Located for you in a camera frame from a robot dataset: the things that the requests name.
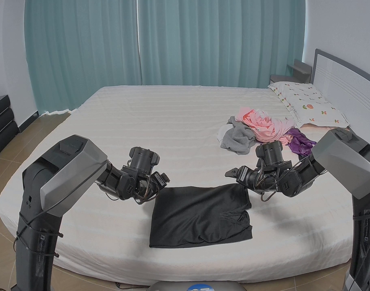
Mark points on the white garment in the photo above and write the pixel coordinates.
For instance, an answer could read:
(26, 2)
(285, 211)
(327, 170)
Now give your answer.
(222, 133)

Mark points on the black chest of drawers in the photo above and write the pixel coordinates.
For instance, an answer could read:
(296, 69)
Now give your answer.
(1, 123)

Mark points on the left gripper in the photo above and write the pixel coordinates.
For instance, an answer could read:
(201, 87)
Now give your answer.
(159, 182)

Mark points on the black T-shirt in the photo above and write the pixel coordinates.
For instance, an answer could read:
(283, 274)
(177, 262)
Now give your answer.
(200, 217)

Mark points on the blue-green curtain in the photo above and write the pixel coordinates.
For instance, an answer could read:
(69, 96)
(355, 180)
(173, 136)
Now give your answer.
(221, 35)
(81, 41)

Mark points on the purple garment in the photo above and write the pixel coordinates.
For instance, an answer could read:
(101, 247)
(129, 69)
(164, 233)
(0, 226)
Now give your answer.
(300, 144)

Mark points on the grey bedside table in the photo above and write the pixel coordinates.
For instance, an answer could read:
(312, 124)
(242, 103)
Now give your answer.
(294, 70)

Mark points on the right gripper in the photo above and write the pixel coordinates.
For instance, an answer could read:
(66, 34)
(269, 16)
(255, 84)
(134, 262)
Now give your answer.
(247, 177)

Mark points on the white printed pillow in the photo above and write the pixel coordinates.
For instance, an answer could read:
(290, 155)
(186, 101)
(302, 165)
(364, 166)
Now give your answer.
(312, 105)

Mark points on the bed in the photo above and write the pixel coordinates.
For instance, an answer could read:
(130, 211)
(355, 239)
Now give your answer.
(172, 126)

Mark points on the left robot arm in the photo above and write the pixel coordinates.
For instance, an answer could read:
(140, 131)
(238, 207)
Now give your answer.
(69, 168)

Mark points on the grey garment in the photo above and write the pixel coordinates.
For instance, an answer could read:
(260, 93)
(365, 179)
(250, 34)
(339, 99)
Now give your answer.
(238, 139)

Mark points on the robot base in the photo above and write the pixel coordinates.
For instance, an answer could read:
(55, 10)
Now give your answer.
(197, 286)

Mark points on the pink garment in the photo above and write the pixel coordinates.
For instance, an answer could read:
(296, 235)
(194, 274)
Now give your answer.
(263, 126)

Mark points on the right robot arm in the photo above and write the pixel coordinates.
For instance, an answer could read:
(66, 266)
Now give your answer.
(342, 159)

